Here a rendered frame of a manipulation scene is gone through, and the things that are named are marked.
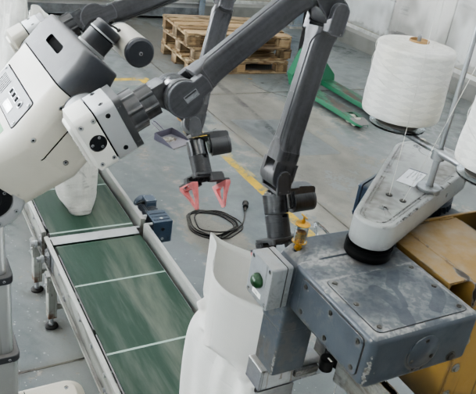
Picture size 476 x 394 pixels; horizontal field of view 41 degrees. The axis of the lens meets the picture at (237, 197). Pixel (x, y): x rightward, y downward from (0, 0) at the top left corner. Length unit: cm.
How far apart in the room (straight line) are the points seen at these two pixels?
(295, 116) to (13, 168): 63
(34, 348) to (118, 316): 57
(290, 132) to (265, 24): 25
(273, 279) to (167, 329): 136
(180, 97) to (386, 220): 47
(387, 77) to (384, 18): 746
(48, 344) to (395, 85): 209
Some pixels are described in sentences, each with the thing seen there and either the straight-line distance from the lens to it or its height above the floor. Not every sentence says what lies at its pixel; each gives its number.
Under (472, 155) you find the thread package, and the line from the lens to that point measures 118.
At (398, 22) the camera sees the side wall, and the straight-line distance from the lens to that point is 857.
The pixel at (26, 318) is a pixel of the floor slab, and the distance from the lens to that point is 312.
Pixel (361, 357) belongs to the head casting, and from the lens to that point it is 106.
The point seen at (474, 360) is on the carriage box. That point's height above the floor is 113.
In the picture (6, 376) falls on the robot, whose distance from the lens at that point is 193.
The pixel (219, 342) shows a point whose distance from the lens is 167.
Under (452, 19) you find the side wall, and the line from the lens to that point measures 795.
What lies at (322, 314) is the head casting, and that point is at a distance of 111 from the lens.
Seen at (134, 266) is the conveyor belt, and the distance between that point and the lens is 278.
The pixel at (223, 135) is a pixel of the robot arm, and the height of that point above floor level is 126.
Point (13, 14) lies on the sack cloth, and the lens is 425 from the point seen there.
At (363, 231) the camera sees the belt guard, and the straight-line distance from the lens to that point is 117.
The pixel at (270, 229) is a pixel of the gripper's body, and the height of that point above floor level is 121.
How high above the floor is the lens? 194
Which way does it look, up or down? 27 degrees down
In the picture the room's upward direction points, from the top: 9 degrees clockwise
